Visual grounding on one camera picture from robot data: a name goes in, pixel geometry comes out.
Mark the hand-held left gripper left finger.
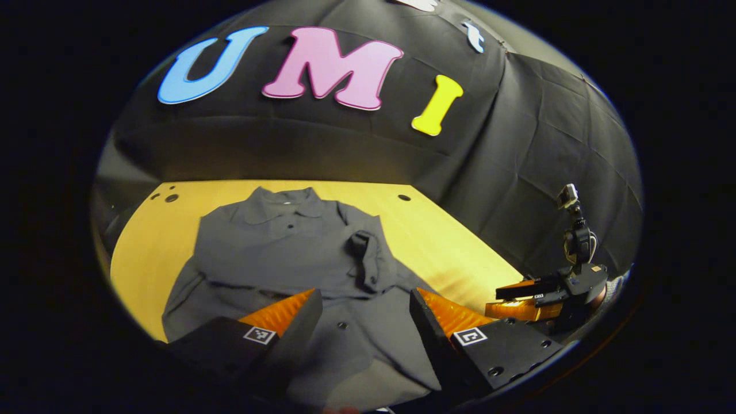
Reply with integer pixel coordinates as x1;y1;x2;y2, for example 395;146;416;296
167;289;324;403

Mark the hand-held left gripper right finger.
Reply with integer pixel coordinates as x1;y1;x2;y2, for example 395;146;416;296
409;287;568;398

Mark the grey long-sleeved polo shirt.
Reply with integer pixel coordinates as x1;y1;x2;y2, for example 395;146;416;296
162;186;443;412

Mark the black backdrop cloth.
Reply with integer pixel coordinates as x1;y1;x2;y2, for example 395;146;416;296
92;0;643;278

